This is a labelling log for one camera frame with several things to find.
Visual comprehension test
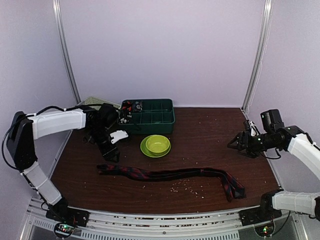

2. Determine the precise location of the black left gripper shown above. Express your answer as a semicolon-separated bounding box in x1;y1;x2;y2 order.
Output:
87;125;120;163

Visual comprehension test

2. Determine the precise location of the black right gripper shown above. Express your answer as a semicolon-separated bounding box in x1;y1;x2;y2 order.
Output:
227;131;279;159

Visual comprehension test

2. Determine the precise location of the red navy striped tie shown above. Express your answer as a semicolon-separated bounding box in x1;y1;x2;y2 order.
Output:
96;164;246;202

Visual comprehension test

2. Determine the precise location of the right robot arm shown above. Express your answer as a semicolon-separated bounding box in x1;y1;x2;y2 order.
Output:
227;109;320;225

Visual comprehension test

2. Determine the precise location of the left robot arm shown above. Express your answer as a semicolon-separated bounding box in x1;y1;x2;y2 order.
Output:
1;103;129;222

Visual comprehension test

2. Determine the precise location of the lime green plate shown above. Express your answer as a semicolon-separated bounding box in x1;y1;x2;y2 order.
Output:
140;134;172;158

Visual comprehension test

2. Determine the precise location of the black white patterned rolled tie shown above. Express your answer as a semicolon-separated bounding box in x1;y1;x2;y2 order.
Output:
118;109;132;124

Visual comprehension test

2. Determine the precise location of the lime green bowl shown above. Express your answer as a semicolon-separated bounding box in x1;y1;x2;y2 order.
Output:
145;135;170;154

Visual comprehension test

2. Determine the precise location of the green divided organizer tray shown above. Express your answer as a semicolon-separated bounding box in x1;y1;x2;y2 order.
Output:
117;98;176;135

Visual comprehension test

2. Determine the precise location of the red black rolled tie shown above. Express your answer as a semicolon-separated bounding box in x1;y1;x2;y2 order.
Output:
121;100;133;112

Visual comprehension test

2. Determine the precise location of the dark floral rolled tie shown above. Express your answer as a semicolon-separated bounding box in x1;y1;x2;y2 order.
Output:
132;101;143;113

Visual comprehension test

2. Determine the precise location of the pale green perforated basket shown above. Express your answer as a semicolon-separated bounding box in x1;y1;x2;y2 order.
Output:
80;96;121;109

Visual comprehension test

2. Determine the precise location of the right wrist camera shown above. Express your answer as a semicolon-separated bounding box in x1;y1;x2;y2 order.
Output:
243;119;260;137

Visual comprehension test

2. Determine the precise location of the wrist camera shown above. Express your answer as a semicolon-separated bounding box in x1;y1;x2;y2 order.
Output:
243;119;260;137
109;130;129;145

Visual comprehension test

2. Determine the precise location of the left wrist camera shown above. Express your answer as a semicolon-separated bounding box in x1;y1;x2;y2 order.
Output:
109;130;129;145

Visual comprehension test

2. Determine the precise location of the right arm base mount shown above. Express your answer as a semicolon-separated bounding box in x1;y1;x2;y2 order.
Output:
238;190;282;226

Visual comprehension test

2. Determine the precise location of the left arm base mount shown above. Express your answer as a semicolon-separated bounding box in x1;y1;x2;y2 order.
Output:
45;205;90;227

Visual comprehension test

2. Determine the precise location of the right aluminium frame post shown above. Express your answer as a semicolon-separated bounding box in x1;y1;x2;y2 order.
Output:
241;0;274;115

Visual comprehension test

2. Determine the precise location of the aluminium frame post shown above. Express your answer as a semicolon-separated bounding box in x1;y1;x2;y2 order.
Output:
52;0;81;104
241;0;274;115

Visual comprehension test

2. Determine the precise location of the left aluminium frame post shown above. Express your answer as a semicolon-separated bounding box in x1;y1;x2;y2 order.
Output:
52;0;81;104

